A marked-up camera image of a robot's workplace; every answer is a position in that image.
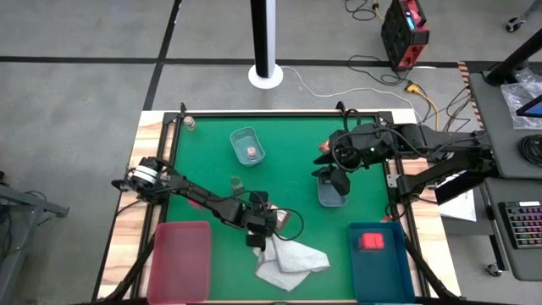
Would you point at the blue tablet screen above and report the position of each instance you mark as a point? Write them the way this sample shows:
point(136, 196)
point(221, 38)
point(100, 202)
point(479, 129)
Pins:
point(533, 108)

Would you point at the clear plastic bag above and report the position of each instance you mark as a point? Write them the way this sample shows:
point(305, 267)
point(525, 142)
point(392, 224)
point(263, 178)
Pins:
point(518, 99)

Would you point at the large pink plastic bin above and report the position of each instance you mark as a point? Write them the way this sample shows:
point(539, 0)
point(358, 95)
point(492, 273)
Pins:
point(180, 262)

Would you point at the backlit black keyboard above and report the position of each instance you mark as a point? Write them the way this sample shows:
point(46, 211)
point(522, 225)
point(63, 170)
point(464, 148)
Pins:
point(525, 224)

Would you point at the small glass spice jar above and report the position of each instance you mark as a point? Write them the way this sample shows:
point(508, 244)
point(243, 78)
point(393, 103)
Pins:
point(189, 123)
point(252, 153)

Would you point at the silver corner bracket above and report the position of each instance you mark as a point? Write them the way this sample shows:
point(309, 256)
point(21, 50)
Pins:
point(391, 180)

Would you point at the red-orange spice packet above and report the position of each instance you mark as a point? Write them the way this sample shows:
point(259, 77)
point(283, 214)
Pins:
point(324, 147)

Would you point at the grey keyboard desk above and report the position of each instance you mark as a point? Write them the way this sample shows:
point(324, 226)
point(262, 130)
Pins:
point(508, 262)

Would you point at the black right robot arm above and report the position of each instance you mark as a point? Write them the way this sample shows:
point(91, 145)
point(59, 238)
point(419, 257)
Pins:
point(444, 144)

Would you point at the large blue plastic bin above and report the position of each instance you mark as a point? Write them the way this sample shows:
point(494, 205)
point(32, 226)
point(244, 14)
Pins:
point(379, 275)

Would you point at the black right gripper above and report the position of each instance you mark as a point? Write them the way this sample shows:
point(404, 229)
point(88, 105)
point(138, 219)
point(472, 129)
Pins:
point(341, 184)

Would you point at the green-lidded herb spice jar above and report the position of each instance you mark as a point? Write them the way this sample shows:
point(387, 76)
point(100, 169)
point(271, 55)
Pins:
point(237, 185)

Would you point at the black slanted pole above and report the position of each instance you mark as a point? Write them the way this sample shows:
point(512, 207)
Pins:
point(512, 59)

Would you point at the small teal plastic basket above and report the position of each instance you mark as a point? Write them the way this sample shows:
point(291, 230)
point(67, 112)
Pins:
point(241, 140)

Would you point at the red-white hazard tape strip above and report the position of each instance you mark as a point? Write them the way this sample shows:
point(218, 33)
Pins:
point(470, 93)

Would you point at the small red clip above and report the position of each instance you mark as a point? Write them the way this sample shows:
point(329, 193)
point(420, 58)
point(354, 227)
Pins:
point(386, 219)

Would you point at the grey metal stand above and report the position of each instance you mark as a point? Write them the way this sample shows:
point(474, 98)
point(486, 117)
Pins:
point(25, 205)

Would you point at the red and black equipment case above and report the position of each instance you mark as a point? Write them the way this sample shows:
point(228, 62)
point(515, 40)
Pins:
point(402, 38)

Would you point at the grey-white knitted towel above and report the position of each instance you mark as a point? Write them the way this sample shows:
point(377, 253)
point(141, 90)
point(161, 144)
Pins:
point(292, 262)

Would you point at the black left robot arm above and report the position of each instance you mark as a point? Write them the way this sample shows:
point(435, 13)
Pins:
point(203, 199)

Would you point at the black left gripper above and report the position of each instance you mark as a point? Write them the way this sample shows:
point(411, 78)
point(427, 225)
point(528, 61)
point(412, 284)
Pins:
point(259, 220)

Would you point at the green felt table mat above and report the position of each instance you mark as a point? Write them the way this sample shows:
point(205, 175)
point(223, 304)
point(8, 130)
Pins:
point(288, 127)

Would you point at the grey side table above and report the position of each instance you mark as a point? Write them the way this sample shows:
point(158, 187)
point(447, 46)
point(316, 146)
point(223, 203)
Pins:
point(504, 161)

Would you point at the black caster wheel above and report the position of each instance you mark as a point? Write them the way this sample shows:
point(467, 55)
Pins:
point(513, 24)
point(493, 269)

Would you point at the small grey-blue plastic basket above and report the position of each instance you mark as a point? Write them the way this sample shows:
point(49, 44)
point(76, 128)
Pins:
point(328, 199)

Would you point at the white pole with round base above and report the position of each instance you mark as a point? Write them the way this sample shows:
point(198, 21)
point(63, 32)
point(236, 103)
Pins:
point(264, 42)

